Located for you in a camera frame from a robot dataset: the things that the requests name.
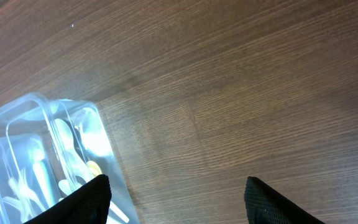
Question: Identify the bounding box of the yellow plastic spoon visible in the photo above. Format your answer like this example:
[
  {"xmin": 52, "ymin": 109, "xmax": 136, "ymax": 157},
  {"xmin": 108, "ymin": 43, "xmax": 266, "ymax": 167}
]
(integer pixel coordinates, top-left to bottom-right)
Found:
[{"xmin": 86, "ymin": 161, "xmax": 103, "ymax": 177}]

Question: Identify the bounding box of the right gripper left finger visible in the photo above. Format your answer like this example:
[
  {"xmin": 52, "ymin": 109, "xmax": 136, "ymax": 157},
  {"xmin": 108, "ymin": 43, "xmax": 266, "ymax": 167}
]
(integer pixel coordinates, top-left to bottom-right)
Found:
[{"xmin": 25, "ymin": 174, "xmax": 111, "ymax": 224}]

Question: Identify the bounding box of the white plastic spoon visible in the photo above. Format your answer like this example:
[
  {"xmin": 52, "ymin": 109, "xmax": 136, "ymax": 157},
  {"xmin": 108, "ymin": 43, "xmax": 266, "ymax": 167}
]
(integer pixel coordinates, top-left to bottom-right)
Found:
[
  {"xmin": 64, "ymin": 148, "xmax": 93, "ymax": 182},
  {"xmin": 58, "ymin": 179, "xmax": 82, "ymax": 196},
  {"xmin": 53, "ymin": 118, "xmax": 90, "ymax": 175}
]

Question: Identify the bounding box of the cream plastic fork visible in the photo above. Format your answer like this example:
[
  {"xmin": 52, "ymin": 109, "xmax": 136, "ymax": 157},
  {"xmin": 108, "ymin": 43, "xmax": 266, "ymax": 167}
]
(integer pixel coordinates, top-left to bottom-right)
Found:
[{"xmin": 8, "ymin": 169, "xmax": 46, "ymax": 222}]

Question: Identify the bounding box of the left clear plastic container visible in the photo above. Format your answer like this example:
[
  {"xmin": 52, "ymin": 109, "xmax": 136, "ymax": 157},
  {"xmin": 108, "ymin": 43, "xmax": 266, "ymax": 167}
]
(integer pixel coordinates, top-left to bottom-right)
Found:
[{"xmin": 0, "ymin": 93, "xmax": 68, "ymax": 223}]

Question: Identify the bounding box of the clear plastic container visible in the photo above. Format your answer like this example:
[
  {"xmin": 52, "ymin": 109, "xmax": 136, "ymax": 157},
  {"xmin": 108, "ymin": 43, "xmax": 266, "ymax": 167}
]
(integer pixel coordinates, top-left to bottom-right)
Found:
[
  {"xmin": 49, "ymin": 99, "xmax": 139, "ymax": 223},
  {"xmin": 0, "ymin": 93, "xmax": 68, "ymax": 223}
]

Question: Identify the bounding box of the right clear plastic container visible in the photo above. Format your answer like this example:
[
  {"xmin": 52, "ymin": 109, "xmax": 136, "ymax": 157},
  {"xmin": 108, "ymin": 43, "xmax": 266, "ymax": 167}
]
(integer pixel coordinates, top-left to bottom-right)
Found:
[{"xmin": 49, "ymin": 99, "xmax": 139, "ymax": 223}]

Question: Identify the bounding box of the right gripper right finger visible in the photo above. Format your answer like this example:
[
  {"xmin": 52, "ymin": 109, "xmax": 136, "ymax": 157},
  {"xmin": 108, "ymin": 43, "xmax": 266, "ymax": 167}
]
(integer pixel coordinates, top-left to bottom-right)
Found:
[{"xmin": 244, "ymin": 176, "xmax": 323, "ymax": 224}]

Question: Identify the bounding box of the thin white plastic fork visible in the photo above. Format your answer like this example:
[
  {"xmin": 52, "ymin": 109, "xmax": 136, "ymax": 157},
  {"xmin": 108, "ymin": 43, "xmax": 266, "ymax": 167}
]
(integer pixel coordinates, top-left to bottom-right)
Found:
[{"xmin": 2, "ymin": 197, "xmax": 27, "ymax": 223}]

